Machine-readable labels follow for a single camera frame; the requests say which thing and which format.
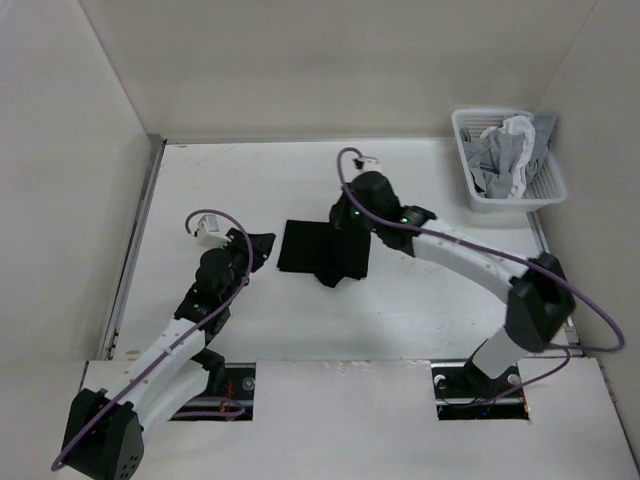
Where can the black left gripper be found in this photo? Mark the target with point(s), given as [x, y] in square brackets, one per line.
[261, 245]

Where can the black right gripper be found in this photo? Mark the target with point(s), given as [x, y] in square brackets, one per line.
[341, 218]

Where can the black tank top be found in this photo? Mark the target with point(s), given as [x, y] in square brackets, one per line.
[329, 254]

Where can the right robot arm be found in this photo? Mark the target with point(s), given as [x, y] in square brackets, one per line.
[536, 303]

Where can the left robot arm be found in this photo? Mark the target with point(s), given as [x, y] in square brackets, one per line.
[107, 429]

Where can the grey tank top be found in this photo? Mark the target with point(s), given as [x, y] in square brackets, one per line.
[480, 162]

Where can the white tank top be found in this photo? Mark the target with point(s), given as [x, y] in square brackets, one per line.
[511, 148]

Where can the white plastic laundry basket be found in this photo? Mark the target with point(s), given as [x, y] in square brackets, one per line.
[546, 187]

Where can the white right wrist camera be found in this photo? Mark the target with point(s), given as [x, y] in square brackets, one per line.
[365, 164]

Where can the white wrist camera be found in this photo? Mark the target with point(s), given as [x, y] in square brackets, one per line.
[365, 164]
[208, 234]

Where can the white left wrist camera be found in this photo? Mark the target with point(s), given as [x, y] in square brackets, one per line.
[208, 234]

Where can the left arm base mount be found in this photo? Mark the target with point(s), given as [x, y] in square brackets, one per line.
[228, 397]

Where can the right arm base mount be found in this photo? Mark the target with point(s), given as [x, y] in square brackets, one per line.
[464, 393]

